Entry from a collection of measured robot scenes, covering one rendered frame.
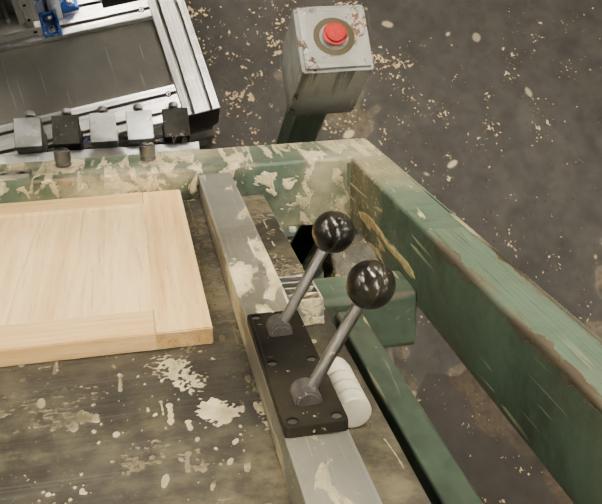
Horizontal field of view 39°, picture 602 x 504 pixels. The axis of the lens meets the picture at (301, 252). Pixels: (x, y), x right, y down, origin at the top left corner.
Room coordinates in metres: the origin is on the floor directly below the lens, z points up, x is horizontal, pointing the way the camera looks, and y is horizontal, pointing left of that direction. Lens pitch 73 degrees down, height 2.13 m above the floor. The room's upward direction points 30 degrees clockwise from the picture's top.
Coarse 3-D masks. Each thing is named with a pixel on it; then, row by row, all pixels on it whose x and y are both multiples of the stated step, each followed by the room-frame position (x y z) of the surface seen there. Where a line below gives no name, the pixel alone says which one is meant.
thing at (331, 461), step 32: (224, 192) 0.38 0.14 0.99; (224, 224) 0.30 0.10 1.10; (224, 256) 0.24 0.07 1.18; (256, 256) 0.26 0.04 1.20; (256, 288) 0.21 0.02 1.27; (256, 352) 0.13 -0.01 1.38; (256, 384) 0.11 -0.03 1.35; (288, 448) 0.06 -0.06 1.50; (320, 448) 0.07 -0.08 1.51; (352, 448) 0.08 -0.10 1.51; (288, 480) 0.04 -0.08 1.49; (320, 480) 0.05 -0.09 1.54; (352, 480) 0.06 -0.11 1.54
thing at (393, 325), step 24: (336, 288) 0.30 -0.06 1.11; (408, 288) 0.34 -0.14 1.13; (336, 312) 0.27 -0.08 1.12; (384, 312) 0.30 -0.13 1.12; (408, 312) 0.32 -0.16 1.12; (360, 336) 0.24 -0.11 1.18; (384, 336) 0.28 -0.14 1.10; (408, 336) 0.29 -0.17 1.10; (360, 360) 0.21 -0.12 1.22; (384, 360) 0.22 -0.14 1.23; (384, 384) 0.19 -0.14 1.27; (384, 408) 0.16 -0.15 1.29; (408, 408) 0.17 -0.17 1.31; (408, 432) 0.14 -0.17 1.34; (432, 432) 0.15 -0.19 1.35; (408, 456) 0.12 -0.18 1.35; (432, 456) 0.13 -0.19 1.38; (432, 480) 0.11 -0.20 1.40; (456, 480) 0.12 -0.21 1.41
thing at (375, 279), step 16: (352, 272) 0.19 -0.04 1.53; (368, 272) 0.20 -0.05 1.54; (384, 272) 0.20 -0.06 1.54; (352, 288) 0.18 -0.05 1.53; (368, 288) 0.19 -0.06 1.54; (384, 288) 0.19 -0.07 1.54; (352, 304) 0.18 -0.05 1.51; (368, 304) 0.18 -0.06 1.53; (384, 304) 0.18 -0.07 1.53; (352, 320) 0.17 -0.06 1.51; (336, 336) 0.15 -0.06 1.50; (336, 352) 0.14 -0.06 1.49; (320, 368) 0.13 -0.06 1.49; (304, 384) 0.11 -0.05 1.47; (320, 384) 0.12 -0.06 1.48; (304, 400) 0.10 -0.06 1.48; (320, 400) 0.11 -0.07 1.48
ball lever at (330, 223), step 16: (320, 224) 0.25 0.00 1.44; (336, 224) 0.25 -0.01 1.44; (352, 224) 0.26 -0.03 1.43; (320, 240) 0.23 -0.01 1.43; (336, 240) 0.24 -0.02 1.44; (352, 240) 0.25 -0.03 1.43; (320, 256) 0.23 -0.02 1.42; (304, 288) 0.20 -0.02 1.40; (288, 304) 0.18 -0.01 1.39; (272, 320) 0.16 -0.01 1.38; (288, 320) 0.17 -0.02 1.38; (272, 336) 0.15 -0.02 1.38
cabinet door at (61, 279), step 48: (144, 192) 0.34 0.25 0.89; (0, 240) 0.15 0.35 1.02; (48, 240) 0.18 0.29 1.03; (96, 240) 0.21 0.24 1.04; (144, 240) 0.24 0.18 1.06; (0, 288) 0.09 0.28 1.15; (48, 288) 0.11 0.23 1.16; (96, 288) 0.14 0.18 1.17; (144, 288) 0.16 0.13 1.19; (192, 288) 0.19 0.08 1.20; (0, 336) 0.04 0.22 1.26; (48, 336) 0.06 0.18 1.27; (96, 336) 0.08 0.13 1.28; (144, 336) 0.11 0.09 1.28; (192, 336) 0.13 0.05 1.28
